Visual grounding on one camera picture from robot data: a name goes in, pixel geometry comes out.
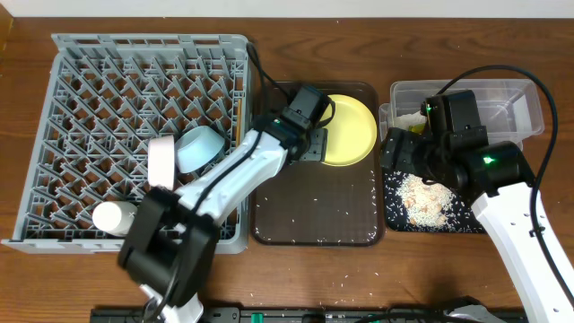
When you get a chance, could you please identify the yellow round plate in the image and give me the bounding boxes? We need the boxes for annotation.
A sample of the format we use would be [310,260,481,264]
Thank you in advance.
[321,94,377,167]

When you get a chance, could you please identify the wooden chopstick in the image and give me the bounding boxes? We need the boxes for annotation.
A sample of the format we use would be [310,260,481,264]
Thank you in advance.
[235,99,242,144]

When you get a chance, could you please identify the light blue bowl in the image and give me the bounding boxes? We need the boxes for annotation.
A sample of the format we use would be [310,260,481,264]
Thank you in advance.
[175,126,225,173]

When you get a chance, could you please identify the pink white bowl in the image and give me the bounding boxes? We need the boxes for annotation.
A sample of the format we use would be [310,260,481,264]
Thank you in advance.
[147,135,176,190]

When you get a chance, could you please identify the white plastic cup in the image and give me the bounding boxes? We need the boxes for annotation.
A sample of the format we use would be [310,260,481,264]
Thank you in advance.
[92,201,137,237]

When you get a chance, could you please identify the green orange snack wrapper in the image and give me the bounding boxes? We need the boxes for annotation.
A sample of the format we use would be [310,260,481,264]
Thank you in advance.
[408,124,425,135]

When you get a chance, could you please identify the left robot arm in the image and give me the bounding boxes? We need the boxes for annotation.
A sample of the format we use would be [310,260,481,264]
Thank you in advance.
[117,85,336,322]

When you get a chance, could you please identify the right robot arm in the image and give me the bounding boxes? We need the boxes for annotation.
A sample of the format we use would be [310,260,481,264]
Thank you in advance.
[380,90,573,322]

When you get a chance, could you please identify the dark brown serving tray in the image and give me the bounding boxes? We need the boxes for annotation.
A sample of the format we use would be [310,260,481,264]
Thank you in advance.
[248,80,386,248]

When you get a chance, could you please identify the food scraps rice pile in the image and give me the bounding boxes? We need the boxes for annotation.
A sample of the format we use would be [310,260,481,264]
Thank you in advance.
[385,172,472,230]

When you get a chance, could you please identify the black rectangular tray bin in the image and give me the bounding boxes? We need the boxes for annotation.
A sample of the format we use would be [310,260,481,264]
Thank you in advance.
[383,170,488,234]

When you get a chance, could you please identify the clear plastic bin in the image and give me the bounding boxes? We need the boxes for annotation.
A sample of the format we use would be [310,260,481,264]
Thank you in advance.
[379,79,544,147]

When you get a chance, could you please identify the grey plastic dish rack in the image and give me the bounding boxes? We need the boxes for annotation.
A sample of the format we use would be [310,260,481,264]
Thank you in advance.
[4,34,252,254]

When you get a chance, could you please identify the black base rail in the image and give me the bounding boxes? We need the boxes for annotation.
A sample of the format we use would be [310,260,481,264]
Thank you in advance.
[89,295,526,323]

